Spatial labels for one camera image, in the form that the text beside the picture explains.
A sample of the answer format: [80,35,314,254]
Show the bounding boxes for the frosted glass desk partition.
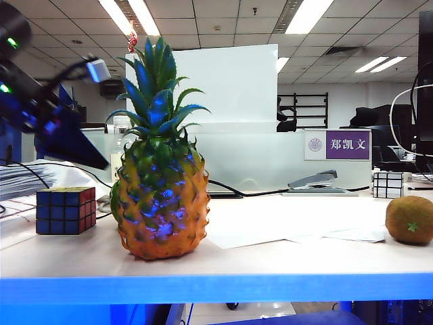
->
[79,123,373,194]

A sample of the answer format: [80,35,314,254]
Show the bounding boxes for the tall black monitor edge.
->
[415,11,433,174]

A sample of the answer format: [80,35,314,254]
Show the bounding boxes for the white looped cable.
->
[390,84,433,158]

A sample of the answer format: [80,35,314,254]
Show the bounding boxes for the brown plastic kiwi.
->
[385,195,433,246]

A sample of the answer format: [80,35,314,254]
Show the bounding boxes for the black shelf rack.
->
[277,92,329,130]

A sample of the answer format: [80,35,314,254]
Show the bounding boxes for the stack of printed papers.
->
[0,162,57,202]

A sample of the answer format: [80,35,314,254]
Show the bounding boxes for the grey stapler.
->
[282,169,359,197]

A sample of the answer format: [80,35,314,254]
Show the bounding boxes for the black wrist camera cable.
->
[33,57,99,89]

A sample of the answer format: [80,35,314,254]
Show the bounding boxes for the black wall-mounted box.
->
[100,80,124,100]

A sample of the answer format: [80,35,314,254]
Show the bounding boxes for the thin black cable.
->
[0,158,114,217]

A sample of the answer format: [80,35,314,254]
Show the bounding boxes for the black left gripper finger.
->
[35,112,111,170]

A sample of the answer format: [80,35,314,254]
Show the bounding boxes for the black bags on desk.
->
[349,104,414,130]

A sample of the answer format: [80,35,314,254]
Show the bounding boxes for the grey power strip cable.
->
[97,194,113,213]

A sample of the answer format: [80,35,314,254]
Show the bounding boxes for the thick black cable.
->
[208,179,369,198]

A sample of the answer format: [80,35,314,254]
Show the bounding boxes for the silver mirror cube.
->
[371,171,406,199]

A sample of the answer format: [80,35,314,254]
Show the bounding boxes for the purple and white name plate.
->
[303,129,372,162]

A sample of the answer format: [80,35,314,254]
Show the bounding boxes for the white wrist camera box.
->
[84,59,112,84]

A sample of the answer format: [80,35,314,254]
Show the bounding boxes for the frosted translucent file holder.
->
[20,131,38,162]

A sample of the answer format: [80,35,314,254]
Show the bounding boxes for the blue file holder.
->
[0,116,23,163]

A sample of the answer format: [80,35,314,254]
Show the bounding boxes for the black background desk monitor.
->
[370,125,417,171]

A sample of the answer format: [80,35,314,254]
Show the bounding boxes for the dark ceiling air vent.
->
[323,46,365,58]

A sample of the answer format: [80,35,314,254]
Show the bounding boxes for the white monitor back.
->
[125,43,279,125]

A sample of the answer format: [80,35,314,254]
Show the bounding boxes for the clear drink bottle white cap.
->
[110,116,136,186]

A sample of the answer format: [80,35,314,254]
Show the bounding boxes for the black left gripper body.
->
[18,96,67,136]

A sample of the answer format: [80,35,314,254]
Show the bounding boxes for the colourful Rubik's cube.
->
[35,186,97,235]

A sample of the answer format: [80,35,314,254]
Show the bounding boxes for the plastic pineapple with green crown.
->
[106,36,212,261]

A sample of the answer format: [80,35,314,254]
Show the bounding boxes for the blue triangular board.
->
[57,83,82,119]

